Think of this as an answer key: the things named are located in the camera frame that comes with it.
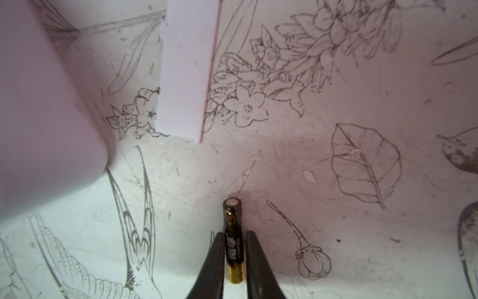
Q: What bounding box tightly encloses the white battery cover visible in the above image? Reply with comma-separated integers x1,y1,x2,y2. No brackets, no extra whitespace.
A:
155,1,221,143

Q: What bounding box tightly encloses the black gold AAA battery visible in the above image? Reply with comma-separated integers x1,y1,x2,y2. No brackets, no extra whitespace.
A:
223,198,245,284

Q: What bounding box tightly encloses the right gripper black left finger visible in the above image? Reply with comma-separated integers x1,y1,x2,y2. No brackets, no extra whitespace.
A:
187,232,225,299

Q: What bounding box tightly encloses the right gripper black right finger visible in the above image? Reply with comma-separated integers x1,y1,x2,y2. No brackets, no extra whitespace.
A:
245,230,286,299

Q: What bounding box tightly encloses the white digital alarm clock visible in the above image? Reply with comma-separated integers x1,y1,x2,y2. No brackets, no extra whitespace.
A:
1,1,108,225

